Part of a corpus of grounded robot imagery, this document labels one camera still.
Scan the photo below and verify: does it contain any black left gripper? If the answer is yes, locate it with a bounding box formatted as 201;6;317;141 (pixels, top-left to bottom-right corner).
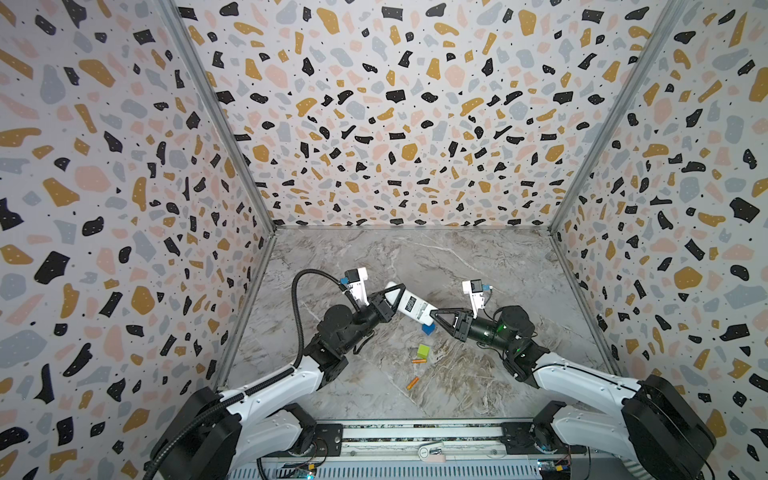
338;284;401;356

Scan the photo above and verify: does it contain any white red remote control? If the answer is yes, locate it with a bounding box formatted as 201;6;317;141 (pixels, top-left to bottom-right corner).
385;281;436;326

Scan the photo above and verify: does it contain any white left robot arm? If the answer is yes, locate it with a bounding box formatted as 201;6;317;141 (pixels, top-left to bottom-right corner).
144;293;398;479

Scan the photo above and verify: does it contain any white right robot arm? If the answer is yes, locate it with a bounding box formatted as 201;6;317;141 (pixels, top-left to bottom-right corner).
430;306;716;479

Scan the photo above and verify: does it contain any green cube block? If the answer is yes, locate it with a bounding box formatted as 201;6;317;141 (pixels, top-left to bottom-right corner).
417;344;430;359

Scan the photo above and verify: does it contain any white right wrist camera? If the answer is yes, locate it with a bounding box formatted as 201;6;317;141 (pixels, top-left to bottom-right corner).
462;279;493;318

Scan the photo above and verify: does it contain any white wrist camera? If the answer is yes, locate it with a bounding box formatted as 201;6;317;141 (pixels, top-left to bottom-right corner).
340;267;369;307
462;279;493;318

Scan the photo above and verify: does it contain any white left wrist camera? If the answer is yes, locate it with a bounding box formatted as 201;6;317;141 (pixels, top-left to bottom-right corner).
340;267;369;307

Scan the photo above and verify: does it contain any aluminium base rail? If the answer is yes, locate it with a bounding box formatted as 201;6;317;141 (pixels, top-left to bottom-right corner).
213;414;632;479

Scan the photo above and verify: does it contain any black corrugated cable hose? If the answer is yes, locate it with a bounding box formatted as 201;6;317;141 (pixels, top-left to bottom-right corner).
140;268;349;480

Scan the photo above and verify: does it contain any aluminium corner post left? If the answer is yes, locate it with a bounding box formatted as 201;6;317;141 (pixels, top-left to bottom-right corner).
154;0;278;234

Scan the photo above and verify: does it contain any aluminium corner post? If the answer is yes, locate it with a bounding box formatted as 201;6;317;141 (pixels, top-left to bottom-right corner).
154;0;278;234
547;0;688;234

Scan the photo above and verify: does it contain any aluminium corner post right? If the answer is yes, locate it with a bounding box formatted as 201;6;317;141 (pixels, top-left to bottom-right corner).
547;0;688;234

